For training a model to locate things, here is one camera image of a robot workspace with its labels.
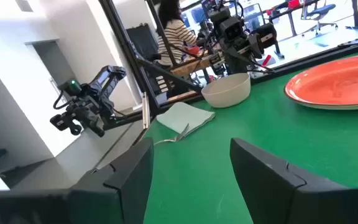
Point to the orange ceramic plate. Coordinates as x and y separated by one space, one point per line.
337 81

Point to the blue office chair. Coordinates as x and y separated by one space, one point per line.
322 9

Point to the black frame clamp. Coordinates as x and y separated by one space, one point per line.
356 42

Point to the black desk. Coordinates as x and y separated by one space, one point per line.
291 21

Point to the red bowl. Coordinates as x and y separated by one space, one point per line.
193 49

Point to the gray door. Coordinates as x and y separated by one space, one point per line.
54 62

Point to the person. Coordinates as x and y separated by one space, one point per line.
176 34

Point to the small red object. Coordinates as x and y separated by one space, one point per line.
266 59

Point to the black metal table frame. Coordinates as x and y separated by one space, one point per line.
120 34

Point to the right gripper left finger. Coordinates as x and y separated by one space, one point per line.
126 186

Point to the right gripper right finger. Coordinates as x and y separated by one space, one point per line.
275 193

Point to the wooden background table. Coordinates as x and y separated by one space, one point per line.
191 65

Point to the green table mat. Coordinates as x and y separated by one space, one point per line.
204 174

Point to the silver metal fork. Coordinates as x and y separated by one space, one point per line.
179 135

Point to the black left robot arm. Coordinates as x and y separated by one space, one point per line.
264 34

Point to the pale green cloth napkin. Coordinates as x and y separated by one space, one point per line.
182 116

